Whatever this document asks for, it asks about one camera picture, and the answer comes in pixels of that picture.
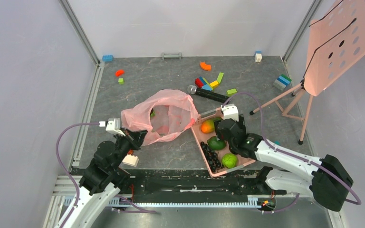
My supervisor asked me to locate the blue brick at corner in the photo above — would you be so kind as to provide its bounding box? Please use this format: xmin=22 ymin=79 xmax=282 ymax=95
xmin=102 ymin=55 xmax=114 ymax=62

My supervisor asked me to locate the black microphone silver head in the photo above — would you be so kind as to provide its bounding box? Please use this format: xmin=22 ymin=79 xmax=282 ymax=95
xmin=187 ymin=85 xmax=229 ymax=103

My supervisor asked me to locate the red blue green brick cluster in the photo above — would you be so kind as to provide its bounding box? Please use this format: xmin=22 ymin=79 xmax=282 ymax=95
xmin=194 ymin=77 xmax=213 ymax=91

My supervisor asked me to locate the blue white brick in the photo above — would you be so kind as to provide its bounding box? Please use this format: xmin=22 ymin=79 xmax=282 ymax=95
xmin=254 ymin=51 xmax=262 ymax=63

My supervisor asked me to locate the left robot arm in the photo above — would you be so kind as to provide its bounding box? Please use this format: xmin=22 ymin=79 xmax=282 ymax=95
xmin=56 ymin=128 xmax=148 ymax=228

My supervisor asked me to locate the small green cube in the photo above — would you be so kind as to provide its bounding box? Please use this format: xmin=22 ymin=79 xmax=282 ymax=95
xmin=118 ymin=78 xmax=125 ymax=85

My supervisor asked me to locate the light green fake round fruit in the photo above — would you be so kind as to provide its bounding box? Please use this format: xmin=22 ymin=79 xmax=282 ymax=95
xmin=221 ymin=153 xmax=238 ymax=169

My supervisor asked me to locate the green block near microphone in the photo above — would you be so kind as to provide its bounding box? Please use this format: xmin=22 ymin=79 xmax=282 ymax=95
xmin=226 ymin=89 xmax=237 ymax=97

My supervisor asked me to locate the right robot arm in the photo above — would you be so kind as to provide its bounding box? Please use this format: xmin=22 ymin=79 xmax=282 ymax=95
xmin=214 ymin=115 xmax=354 ymax=212

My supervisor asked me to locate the pink plastic bag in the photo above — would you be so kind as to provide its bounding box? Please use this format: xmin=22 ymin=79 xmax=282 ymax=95
xmin=121 ymin=89 xmax=200 ymax=146

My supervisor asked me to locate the grey metal handle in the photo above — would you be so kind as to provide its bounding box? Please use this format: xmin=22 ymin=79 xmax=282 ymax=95
xmin=161 ymin=52 xmax=182 ymax=60

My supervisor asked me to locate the pink plastic basket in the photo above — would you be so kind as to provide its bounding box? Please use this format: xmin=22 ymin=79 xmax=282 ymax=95
xmin=191 ymin=108 xmax=255 ymax=177

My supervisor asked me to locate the green fake avocado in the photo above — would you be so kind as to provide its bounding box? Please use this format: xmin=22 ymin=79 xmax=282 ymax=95
xmin=207 ymin=136 xmax=226 ymax=151

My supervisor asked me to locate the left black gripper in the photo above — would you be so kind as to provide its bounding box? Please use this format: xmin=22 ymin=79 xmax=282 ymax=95
xmin=110 ymin=127 xmax=148 ymax=171

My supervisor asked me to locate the red curved block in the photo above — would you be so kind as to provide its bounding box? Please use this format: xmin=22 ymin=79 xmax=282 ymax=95
xmin=115 ymin=70 xmax=125 ymax=77

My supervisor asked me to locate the tall green block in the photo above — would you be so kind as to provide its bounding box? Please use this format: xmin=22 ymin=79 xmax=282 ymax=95
xmin=216 ymin=72 xmax=224 ymax=84

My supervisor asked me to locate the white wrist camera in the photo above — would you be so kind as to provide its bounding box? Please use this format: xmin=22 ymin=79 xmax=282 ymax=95
xmin=98 ymin=118 xmax=125 ymax=136
xmin=221 ymin=104 xmax=239 ymax=122

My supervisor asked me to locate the grey blue green brick stack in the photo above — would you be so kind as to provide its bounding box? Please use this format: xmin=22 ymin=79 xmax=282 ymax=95
xmin=273 ymin=74 xmax=292 ymax=91

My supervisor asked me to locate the black fake grape bunch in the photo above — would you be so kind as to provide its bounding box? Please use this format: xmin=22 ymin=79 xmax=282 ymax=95
xmin=200 ymin=142 xmax=223 ymax=173

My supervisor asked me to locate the orange green fake mango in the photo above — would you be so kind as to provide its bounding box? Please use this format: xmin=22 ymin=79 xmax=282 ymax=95
xmin=200 ymin=117 xmax=222 ymax=134

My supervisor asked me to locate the pink perforated music stand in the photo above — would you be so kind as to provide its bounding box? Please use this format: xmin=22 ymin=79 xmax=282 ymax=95
xmin=250 ymin=0 xmax=365 ymax=145

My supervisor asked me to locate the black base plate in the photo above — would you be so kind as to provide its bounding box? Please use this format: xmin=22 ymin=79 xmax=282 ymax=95
xmin=99 ymin=169 xmax=288 ymax=203

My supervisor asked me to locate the orange curved block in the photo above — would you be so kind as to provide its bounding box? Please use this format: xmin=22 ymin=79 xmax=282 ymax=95
xmin=200 ymin=62 xmax=211 ymax=71

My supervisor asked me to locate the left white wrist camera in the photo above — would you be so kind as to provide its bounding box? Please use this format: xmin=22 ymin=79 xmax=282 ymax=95
xmin=98 ymin=118 xmax=125 ymax=136

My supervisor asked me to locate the white toy brick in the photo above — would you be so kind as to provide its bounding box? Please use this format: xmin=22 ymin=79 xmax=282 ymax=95
xmin=122 ymin=154 xmax=139 ymax=167

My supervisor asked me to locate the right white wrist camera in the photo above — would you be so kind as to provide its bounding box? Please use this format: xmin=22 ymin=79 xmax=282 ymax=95
xmin=221 ymin=104 xmax=239 ymax=122

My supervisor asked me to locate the yellow block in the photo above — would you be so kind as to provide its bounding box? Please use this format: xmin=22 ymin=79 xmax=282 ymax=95
xmin=210 ymin=81 xmax=220 ymax=90

